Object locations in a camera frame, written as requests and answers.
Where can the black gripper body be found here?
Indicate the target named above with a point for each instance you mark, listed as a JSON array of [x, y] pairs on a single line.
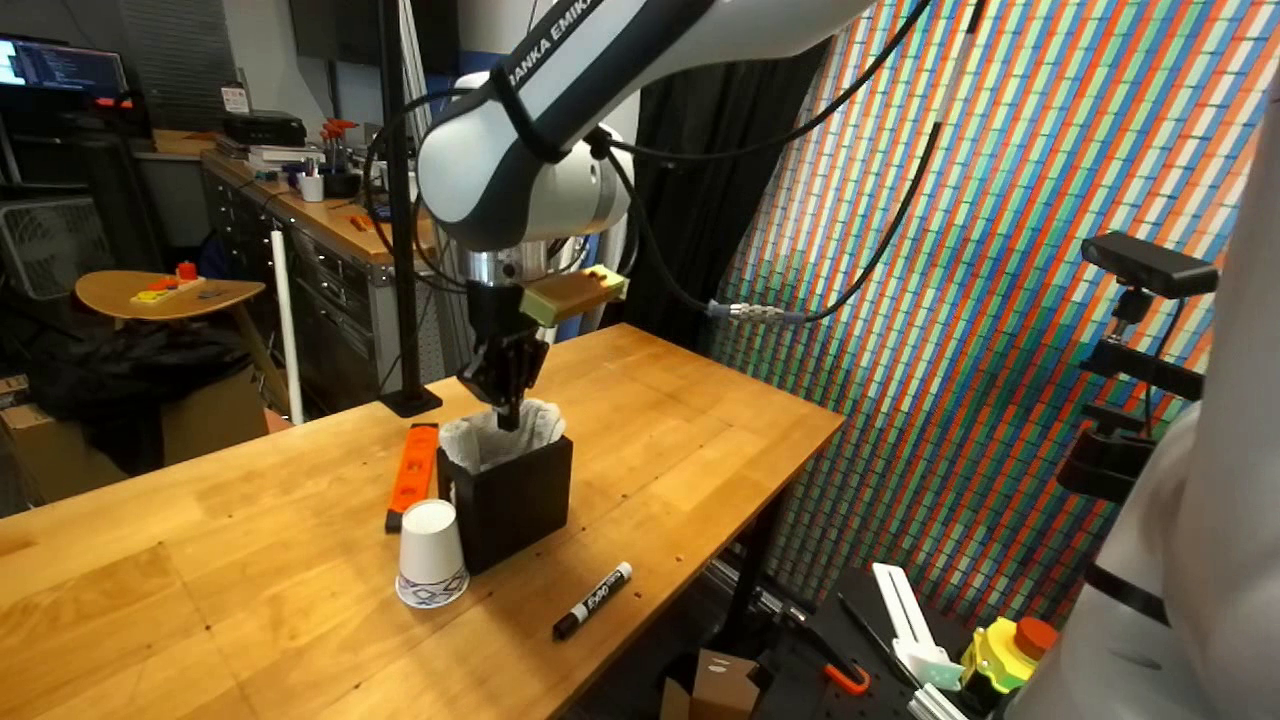
[[506, 334]]

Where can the white cloth towel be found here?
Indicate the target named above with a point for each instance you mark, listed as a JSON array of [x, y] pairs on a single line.
[[464, 443]]

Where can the black perforated box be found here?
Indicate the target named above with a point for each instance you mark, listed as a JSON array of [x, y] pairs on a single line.
[[514, 505]]

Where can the large cardboard box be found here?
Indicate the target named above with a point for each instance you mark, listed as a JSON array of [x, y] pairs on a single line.
[[212, 413]]

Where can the brown cardboard box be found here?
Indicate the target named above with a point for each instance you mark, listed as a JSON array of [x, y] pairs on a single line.
[[722, 681]]

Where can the black vertical pole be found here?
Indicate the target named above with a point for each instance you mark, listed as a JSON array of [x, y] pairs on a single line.
[[396, 307]]

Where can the orange utility tool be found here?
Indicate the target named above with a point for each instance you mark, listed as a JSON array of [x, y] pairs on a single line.
[[415, 472]]

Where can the white paper cup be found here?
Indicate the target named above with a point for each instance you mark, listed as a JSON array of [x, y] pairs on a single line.
[[429, 553]]

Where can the wooden top workbench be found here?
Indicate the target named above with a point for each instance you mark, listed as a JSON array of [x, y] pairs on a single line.
[[333, 267]]

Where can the black curtain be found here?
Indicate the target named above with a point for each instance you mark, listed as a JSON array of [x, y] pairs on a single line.
[[680, 227]]

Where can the black marker pen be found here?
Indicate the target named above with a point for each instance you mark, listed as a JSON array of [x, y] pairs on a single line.
[[593, 601]]

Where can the short white slanted pole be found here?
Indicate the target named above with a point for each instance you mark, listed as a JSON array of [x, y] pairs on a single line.
[[284, 323]]

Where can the round wooden stool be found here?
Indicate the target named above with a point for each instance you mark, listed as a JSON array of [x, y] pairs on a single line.
[[200, 301]]

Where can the small red yellow object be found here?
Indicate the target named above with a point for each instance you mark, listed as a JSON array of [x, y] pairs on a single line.
[[175, 282]]

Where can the black bag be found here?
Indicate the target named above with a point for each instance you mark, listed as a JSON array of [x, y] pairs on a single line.
[[133, 373]]

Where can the multicoloured patterned panel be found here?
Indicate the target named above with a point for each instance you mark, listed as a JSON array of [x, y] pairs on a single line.
[[962, 402]]

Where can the computer monitor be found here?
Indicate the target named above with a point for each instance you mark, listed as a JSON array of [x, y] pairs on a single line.
[[60, 64]]

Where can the yellow emergency stop button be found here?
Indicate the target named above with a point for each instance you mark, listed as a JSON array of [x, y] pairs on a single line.
[[1000, 658]]

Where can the brown yellow wrist camera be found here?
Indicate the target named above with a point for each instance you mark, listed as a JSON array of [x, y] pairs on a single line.
[[572, 292]]

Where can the white metal bracket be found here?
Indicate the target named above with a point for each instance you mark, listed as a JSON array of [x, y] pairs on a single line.
[[902, 613]]

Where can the black camera stand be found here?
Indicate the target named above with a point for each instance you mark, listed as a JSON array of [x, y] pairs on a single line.
[[1104, 460]]

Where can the black camera on stand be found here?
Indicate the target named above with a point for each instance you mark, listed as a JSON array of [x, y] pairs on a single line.
[[1147, 267]]

